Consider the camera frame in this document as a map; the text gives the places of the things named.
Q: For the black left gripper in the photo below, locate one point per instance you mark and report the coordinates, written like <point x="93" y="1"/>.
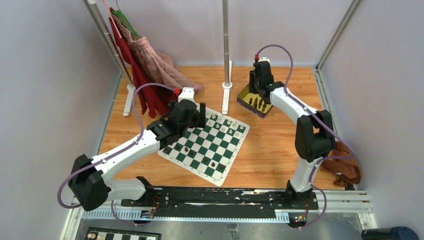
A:
<point x="198" y="120"/>

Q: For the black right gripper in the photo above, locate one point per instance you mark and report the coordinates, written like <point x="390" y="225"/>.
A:
<point x="254" y="76"/>

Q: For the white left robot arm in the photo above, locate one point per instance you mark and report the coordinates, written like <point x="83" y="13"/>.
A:
<point x="91" y="179"/>

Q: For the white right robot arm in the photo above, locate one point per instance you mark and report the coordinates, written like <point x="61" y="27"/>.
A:
<point x="313" y="138"/>

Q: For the green white chess mat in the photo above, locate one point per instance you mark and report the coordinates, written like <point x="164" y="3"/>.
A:
<point x="220" y="141"/>

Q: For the yellow tin box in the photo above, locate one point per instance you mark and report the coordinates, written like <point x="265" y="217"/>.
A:
<point x="253" y="103"/>

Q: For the centre metal rack pole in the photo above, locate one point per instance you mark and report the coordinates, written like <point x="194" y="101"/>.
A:
<point x="227" y="85"/>

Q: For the metal rack pole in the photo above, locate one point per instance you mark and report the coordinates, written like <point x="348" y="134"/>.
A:
<point x="227" y="85"/>
<point x="107" y="37"/>

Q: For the red cloth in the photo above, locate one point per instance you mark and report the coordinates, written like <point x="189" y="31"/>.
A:
<point x="153" y="99"/>

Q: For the pink cloth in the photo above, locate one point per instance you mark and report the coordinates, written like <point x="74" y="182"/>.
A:
<point x="159" y="67"/>

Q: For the brown cloth at right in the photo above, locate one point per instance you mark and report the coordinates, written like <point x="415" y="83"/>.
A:
<point x="346" y="171"/>

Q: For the green cloth on hanger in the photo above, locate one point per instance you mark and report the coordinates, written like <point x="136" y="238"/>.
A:
<point x="125" y="22"/>

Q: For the left metal rack pole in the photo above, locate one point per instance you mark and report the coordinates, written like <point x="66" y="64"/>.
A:
<point x="107" y="37"/>

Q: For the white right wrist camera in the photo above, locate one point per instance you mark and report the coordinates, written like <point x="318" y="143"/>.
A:
<point x="264" y="59"/>

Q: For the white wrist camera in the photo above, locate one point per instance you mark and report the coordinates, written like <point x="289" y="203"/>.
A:
<point x="264" y="59"/>
<point x="187" y="93"/>

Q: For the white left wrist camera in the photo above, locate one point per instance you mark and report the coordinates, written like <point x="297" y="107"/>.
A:
<point x="187" y="93"/>

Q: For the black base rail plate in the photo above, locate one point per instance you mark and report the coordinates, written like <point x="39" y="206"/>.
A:
<point x="220" y="202"/>

